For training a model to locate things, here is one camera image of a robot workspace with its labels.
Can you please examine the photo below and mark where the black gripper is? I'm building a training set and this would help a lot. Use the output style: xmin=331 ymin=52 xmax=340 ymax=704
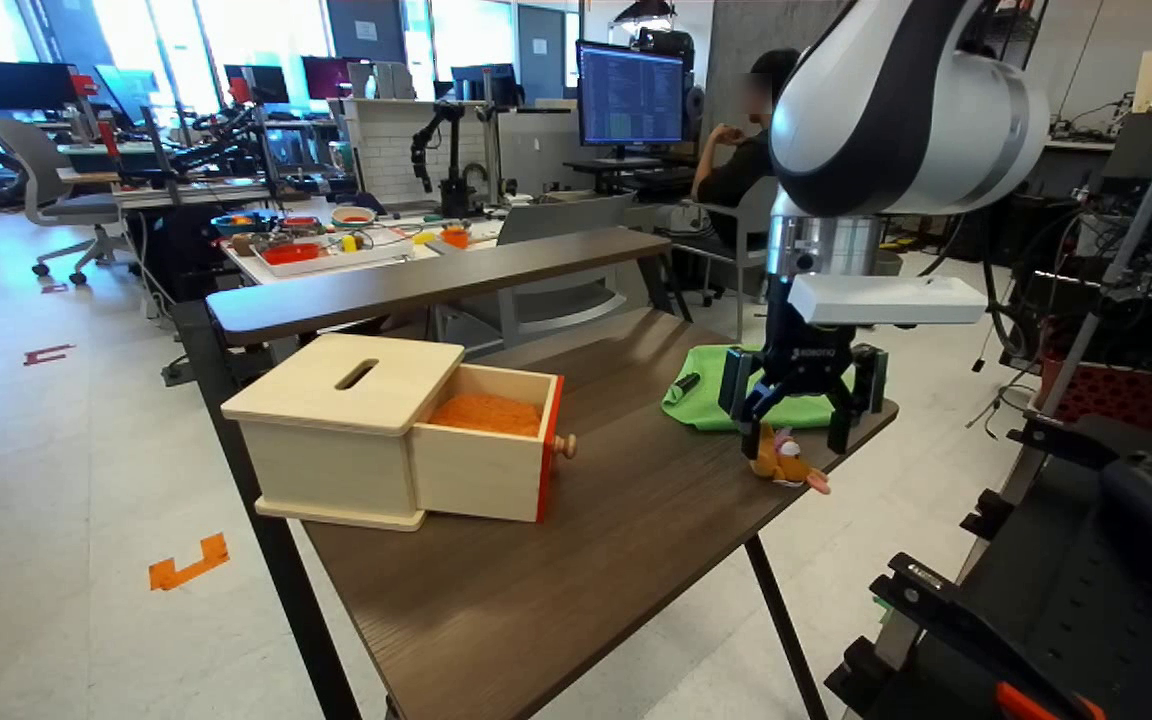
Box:
xmin=721 ymin=299 xmax=891 ymax=465

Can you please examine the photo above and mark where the small orange plush toy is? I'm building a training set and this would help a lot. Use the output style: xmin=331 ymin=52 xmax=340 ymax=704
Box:
xmin=746 ymin=422 xmax=835 ymax=501

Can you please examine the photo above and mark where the wooden drawer with red front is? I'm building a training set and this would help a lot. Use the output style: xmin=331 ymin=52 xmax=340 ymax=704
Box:
xmin=408 ymin=358 xmax=581 ymax=528

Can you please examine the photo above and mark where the green cloth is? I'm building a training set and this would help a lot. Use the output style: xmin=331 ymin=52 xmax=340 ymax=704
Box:
xmin=657 ymin=339 xmax=864 ymax=440

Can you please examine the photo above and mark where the seated person in black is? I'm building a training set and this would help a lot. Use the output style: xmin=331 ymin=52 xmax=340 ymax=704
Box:
xmin=683 ymin=45 xmax=810 ymax=214

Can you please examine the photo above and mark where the red plastic crate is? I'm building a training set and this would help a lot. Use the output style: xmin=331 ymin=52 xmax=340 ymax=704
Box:
xmin=1046 ymin=355 xmax=1152 ymax=431

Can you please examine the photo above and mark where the large computer monitor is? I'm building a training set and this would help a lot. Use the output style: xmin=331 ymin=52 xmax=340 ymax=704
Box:
xmin=573 ymin=36 xmax=696 ymax=155

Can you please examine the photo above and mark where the black equipment cart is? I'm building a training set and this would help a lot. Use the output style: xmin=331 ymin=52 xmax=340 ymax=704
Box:
xmin=824 ymin=411 xmax=1152 ymax=720

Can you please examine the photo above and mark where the grey topped bench table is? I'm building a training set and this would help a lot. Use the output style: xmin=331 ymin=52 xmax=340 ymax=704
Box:
xmin=204 ymin=222 xmax=676 ymax=353

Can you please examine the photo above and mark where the light wooden slotted box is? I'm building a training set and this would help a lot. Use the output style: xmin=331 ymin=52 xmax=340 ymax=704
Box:
xmin=215 ymin=327 xmax=473 ymax=541

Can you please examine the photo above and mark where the white table with colourful items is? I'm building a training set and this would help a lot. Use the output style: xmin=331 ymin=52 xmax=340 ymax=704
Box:
xmin=221 ymin=197 xmax=518 ymax=287

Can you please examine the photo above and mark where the dark brown work table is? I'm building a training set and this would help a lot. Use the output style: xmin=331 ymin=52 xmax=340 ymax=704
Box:
xmin=173 ymin=295 xmax=835 ymax=720

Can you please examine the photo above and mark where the grey office chair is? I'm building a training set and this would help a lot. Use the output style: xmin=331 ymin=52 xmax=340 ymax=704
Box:
xmin=0 ymin=117 xmax=145 ymax=292

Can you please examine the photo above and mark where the small dark monitor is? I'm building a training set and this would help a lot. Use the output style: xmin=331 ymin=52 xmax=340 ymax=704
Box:
xmin=0 ymin=57 xmax=82 ymax=117

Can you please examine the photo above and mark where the flat camera mount plate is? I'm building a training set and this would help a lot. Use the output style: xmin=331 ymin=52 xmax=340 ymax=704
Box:
xmin=785 ymin=266 xmax=992 ymax=333

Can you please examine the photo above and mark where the camera tripod stand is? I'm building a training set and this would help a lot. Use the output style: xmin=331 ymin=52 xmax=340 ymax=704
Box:
xmin=1006 ymin=58 xmax=1152 ymax=473

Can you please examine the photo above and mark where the orange handled bar clamp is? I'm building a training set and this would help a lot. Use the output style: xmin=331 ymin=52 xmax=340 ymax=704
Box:
xmin=992 ymin=677 xmax=1108 ymax=720

